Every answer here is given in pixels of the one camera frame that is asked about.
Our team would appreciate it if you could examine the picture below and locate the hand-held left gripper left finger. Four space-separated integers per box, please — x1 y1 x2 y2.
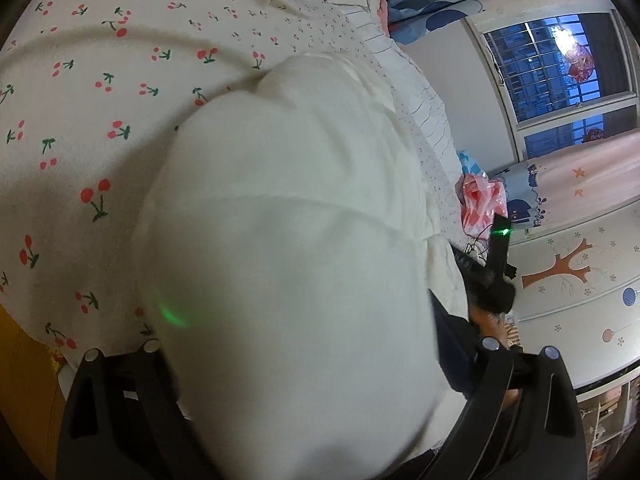
55 339 221 480

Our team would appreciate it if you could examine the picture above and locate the white wardrobe with tree print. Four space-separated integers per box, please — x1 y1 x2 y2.
505 200 640 391

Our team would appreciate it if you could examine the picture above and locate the white padded coat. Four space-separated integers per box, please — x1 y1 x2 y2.
132 52 471 480

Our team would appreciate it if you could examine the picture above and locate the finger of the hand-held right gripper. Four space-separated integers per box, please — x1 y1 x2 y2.
447 242 482 283

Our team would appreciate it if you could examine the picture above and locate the small floral print quilt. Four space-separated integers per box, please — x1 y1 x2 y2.
395 85 468 246

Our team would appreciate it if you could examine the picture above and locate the thin black cable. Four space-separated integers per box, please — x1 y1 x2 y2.
462 230 496 267

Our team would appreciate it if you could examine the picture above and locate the cherry print bed sheet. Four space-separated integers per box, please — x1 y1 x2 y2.
0 0 401 376

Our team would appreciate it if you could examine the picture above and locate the red and white plastic bag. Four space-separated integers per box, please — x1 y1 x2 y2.
459 172 508 238

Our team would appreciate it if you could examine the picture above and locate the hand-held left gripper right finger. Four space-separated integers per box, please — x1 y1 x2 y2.
420 300 588 480

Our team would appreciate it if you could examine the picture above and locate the pink foil balloon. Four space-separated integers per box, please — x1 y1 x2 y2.
552 25 597 85

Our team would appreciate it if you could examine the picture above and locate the white pillow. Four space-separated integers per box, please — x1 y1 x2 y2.
345 0 461 171

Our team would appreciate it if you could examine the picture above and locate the barred window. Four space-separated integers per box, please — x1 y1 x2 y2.
480 10 640 161

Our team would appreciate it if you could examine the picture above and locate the open storage shelf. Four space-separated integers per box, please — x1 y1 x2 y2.
575 365 640 480

